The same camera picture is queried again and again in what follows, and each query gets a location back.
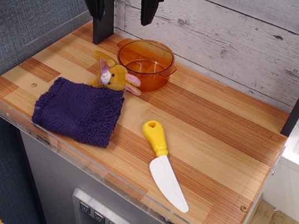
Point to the transparent orange plastic pot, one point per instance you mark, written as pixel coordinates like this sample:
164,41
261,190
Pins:
152,62

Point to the small tan plush bunny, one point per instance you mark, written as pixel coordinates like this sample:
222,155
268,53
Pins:
113,76

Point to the dark purple terry cloth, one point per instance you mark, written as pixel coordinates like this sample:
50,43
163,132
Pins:
79,111

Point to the yellow-handled white toy knife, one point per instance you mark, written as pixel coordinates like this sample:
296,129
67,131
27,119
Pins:
160,167

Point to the clear acrylic edge guard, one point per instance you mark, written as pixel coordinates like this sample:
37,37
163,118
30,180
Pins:
222,144

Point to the grey toy fridge cabinet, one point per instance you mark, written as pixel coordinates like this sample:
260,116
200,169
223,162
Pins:
56,179

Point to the silver dispenser button panel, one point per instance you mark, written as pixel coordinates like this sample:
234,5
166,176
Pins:
88,210

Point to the dark grey left post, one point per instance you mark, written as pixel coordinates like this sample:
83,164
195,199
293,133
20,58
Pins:
104,28

